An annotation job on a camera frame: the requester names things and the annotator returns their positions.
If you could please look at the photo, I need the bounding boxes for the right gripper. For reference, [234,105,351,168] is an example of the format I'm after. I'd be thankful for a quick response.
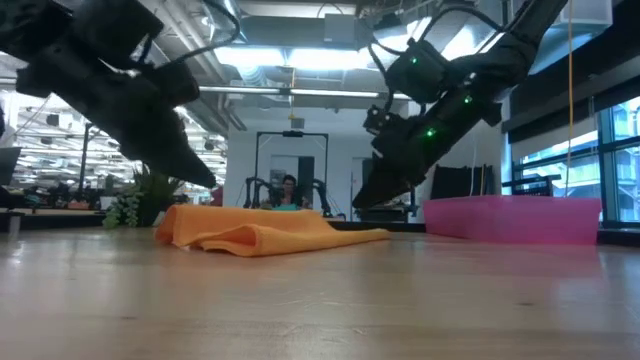
[351,94,484,210]

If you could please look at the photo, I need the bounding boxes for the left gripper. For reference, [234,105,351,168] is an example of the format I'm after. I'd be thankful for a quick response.
[17,47,217,188]

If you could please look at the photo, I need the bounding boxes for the orange microfiber towel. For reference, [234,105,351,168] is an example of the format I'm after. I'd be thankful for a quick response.
[154,203,391,258]

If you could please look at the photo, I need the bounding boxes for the pink plastic basket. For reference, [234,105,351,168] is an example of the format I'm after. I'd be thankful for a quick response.
[423,195,604,247]

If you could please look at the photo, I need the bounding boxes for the black equipment cart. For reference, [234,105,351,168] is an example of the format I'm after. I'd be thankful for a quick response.
[357,199,417,224]

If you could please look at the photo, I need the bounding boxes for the small potted green plant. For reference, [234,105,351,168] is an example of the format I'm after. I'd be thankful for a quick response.
[102,164,185,230]

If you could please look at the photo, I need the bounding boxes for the black leaning panels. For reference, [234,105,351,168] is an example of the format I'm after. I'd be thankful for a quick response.
[429,163,496,199]

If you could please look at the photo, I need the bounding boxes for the person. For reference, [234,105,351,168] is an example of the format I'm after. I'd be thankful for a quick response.
[267,174,309,211]

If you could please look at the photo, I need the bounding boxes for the long ceiling light bar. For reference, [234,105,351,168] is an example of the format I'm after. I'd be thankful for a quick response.
[198,84,412,100]

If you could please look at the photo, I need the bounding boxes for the black aluminium table frame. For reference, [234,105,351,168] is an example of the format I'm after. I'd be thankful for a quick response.
[0,209,640,247]

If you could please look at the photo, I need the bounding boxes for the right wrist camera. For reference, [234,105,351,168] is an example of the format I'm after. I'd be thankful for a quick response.
[363,103,404,146]

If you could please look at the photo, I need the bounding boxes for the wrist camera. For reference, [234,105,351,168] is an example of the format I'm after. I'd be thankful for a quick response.
[142,59,202,109]
[363,103,404,146]

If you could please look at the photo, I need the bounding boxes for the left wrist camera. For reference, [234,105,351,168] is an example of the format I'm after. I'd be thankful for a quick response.
[142,59,202,109]

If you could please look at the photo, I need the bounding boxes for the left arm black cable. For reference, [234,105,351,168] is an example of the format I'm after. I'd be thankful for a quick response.
[132,0,242,69]

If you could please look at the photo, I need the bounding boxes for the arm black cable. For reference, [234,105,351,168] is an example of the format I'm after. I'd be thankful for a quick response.
[367,3,505,116]
[132,0,242,69]

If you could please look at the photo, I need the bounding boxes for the yellow hanging cable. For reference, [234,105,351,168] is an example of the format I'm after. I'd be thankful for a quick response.
[564,0,575,197]

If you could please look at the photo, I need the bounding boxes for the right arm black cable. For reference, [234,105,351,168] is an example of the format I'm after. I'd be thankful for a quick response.
[367,3,505,116]

